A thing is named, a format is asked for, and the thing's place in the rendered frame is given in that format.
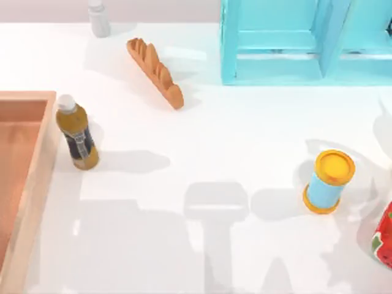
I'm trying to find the salmon-coloured shallow box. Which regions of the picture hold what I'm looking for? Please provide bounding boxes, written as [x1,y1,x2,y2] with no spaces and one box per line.
[0,91,58,268]

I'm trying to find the red patterned carton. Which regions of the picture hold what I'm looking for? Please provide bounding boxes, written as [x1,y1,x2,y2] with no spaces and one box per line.
[369,200,392,270]

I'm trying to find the pale grey bottle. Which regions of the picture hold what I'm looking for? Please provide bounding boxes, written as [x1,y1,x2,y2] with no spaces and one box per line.
[88,0,111,39]

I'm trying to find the olive bottle with white cap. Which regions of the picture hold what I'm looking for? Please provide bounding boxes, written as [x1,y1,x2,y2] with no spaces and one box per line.
[55,94,100,171]

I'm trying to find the blue and yellow can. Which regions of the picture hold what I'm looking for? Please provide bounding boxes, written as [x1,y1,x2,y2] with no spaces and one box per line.
[303,149,356,215]

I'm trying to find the brown baguette bread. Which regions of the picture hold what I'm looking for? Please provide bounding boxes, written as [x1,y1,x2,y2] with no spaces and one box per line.
[127,37,184,110]

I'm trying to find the light blue rack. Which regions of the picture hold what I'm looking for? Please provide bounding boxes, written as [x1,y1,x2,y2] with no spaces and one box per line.
[219,0,392,88]

